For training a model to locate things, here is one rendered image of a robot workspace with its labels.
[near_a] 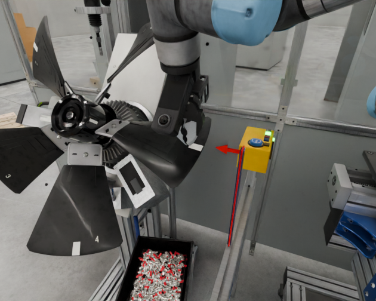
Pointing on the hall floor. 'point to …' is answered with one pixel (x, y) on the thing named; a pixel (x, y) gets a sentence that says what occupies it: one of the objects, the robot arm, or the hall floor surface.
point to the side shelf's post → (172, 212)
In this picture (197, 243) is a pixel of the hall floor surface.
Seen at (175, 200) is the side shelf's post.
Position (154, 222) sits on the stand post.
